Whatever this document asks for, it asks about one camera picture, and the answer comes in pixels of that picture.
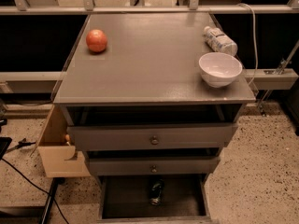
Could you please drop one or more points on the grey drawer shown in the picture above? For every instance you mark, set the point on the grey drawer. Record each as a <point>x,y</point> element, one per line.
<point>154,166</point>
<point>151,137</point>
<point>125,200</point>

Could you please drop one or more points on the clear plastic water bottle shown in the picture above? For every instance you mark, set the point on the clear plastic water bottle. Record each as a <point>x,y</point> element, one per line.
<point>220,41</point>

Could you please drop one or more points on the grey wooden drawer cabinet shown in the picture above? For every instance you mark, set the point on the grey wooden drawer cabinet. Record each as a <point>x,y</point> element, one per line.
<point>148,75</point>

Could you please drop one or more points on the grey middle drawer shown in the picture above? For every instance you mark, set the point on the grey middle drawer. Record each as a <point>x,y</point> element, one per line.
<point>154,166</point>

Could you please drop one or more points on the black floor stand bar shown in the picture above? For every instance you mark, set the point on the black floor stand bar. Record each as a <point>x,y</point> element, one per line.
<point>42,213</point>

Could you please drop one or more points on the black tool on floor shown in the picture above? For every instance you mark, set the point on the black tool on floor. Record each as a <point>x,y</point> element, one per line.
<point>22,143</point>

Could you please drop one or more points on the orange red ball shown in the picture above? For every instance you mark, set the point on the orange red ball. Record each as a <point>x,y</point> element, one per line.
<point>96,40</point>

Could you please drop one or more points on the grey bottom drawer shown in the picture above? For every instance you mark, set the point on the grey bottom drawer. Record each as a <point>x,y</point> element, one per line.
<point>125,200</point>

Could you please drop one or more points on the light wooden side box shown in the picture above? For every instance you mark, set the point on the light wooden side box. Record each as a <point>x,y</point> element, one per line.
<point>58,154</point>

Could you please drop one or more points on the green drink can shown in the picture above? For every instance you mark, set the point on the green drink can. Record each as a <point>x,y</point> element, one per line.
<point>156,192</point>

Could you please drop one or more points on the white ceramic bowl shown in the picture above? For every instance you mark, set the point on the white ceramic bowl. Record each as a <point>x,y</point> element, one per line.
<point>219,69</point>

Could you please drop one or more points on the metal railing frame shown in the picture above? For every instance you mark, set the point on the metal railing frame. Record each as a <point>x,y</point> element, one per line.
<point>72,7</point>

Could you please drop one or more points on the grey top drawer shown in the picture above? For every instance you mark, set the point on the grey top drawer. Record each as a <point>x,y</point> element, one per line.
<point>151,137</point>

